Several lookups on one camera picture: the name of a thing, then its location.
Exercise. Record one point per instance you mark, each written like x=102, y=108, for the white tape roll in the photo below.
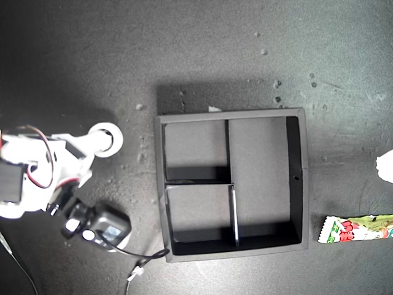
x=118, y=135
x=113, y=250

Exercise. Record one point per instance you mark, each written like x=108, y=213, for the small white paper scrap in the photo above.
x=214, y=108

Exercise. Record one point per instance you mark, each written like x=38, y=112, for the black tray with wells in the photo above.
x=196, y=150

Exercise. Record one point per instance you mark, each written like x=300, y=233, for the green red snack bar wrapper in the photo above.
x=347, y=230

